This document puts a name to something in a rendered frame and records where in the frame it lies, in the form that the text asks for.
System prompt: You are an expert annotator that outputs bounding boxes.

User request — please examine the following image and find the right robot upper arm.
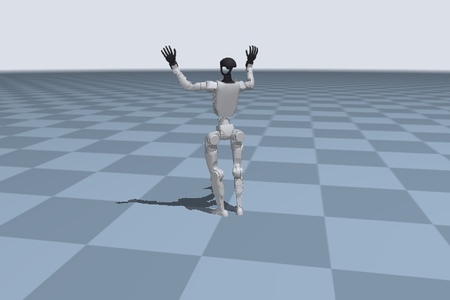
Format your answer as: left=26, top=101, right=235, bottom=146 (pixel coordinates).
left=238, top=81, right=254, bottom=92

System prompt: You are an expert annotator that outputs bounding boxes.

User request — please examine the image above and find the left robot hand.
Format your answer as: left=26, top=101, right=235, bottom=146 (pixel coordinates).
left=161, top=46, right=178, bottom=68

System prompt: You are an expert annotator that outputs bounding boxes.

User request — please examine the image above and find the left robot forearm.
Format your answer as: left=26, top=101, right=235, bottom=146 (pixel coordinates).
left=172, top=65, right=191, bottom=89

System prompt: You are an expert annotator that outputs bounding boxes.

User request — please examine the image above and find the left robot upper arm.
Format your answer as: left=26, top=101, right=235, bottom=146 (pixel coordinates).
left=184, top=81, right=217, bottom=92

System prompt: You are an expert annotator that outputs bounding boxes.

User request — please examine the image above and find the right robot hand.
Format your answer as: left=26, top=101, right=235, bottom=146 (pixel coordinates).
left=245, top=46, right=258, bottom=67

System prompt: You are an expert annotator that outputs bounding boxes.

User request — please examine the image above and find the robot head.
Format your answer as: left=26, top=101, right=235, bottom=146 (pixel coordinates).
left=220, top=58, right=236, bottom=84

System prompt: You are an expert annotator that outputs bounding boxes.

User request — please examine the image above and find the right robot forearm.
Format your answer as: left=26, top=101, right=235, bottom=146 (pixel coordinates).
left=245, top=64, right=255, bottom=87

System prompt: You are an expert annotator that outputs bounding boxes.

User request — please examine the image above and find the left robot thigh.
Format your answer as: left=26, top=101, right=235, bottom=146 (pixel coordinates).
left=205, top=130, right=224, bottom=180

